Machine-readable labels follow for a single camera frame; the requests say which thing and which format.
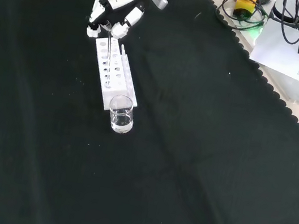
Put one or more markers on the white test tube rack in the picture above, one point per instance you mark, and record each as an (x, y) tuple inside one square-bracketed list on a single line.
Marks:
[(111, 82)]

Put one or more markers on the glass beaker with water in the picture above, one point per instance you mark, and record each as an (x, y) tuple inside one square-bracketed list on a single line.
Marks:
[(121, 118)]

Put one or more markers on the yellow stop button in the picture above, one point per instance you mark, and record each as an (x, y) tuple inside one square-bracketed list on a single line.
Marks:
[(245, 6)]

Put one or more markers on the black bench cloth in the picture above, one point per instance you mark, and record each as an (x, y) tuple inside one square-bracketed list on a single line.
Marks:
[(193, 125)]

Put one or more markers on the white paper sheet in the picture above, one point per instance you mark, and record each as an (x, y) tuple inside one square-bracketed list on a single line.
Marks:
[(286, 51)]

